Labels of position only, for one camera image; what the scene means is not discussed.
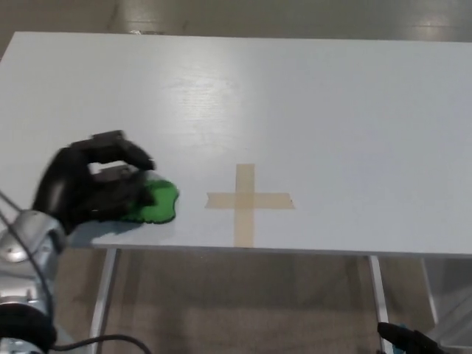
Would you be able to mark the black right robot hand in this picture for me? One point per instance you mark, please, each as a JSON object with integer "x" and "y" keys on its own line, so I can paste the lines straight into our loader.
{"x": 405, "y": 341}

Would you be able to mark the green whiteboard eraser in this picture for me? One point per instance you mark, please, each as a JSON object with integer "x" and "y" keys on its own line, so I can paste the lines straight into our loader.
{"x": 164, "y": 203}

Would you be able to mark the short beige tape strip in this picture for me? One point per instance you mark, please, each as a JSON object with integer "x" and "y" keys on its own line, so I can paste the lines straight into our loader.
{"x": 273, "y": 201}

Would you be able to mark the white table leg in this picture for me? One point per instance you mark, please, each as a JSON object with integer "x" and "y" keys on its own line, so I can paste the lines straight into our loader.
{"x": 429, "y": 291}
{"x": 103, "y": 291}
{"x": 379, "y": 295}

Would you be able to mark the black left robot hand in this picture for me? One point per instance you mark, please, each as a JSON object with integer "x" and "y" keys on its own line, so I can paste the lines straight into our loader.
{"x": 62, "y": 184}

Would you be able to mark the long beige tape strip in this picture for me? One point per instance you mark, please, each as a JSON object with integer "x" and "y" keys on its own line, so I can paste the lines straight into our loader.
{"x": 245, "y": 228}

